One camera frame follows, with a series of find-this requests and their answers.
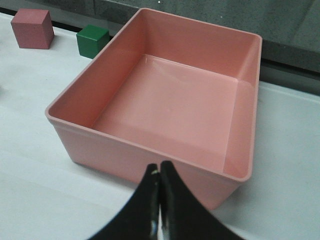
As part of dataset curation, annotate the right green wooden cube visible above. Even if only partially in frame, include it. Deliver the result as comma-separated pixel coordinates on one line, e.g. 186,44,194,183
76,24,110,59

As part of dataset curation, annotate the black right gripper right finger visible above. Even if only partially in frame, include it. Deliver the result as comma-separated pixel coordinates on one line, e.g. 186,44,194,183
159,160,242,240

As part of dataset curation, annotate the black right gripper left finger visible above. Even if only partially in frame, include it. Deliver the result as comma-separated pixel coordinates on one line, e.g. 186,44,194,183
90,163,160,240

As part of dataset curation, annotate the pink plastic bin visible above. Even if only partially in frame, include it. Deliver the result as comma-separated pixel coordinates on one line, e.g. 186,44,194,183
45,8,263,210

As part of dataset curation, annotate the pink wooden cube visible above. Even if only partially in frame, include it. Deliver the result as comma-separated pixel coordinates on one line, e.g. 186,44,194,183
10,8,55,50

